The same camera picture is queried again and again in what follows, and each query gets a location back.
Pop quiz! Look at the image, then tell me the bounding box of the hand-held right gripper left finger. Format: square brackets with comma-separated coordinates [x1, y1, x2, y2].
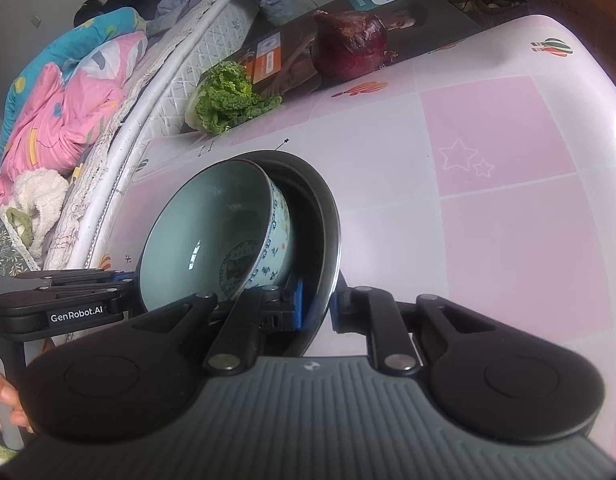
[133, 280, 305, 373]

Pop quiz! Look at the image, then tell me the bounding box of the white quilted mattress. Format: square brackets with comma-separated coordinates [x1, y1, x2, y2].
[43, 0, 261, 271]

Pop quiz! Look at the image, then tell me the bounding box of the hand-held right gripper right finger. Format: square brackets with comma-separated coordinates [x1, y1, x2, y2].
[332, 272, 493, 375]

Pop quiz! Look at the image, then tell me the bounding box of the pink and blue quilt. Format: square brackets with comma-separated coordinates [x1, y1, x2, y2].
[0, 7, 149, 208]

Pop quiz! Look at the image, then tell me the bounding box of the dark flat printed box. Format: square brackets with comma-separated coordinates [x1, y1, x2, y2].
[232, 0, 483, 98]

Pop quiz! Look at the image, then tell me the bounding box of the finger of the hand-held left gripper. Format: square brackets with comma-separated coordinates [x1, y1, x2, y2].
[15, 268, 140, 296]

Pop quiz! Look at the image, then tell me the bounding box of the person's left hand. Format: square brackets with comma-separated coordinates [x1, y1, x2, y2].
[0, 364, 35, 435]

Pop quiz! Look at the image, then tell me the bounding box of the teal ceramic bowl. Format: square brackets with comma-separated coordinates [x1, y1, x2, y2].
[138, 158, 295, 314]

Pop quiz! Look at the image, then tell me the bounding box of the red onion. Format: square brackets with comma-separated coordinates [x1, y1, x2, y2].
[311, 10, 389, 82]

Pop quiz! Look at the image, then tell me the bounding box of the pink patterned tablecloth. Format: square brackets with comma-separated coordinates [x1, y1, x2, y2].
[105, 14, 616, 461]

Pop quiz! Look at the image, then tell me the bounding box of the green floral pillow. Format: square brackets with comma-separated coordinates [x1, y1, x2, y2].
[0, 212, 39, 277]

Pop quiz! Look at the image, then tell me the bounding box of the napa cabbage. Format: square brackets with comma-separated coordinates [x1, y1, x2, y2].
[184, 61, 283, 136]

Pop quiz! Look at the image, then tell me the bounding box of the white fluffy cloth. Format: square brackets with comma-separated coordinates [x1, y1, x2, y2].
[12, 170, 70, 258]

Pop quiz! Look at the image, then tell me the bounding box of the steel bowl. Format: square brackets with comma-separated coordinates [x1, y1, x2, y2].
[233, 150, 343, 357]

